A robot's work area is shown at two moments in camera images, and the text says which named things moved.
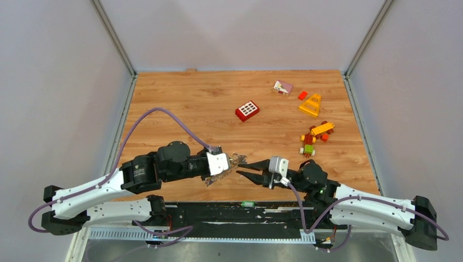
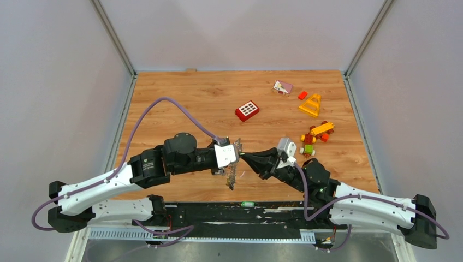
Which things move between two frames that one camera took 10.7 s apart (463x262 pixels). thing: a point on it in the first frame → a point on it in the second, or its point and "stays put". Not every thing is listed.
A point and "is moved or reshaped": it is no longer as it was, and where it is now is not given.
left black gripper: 203,152 → 212,146
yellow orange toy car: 322,131 stays put
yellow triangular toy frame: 312,106 stays put
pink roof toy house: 282,87 stays put
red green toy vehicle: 308,149 stays put
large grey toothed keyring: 235,160 is moved or reshaped
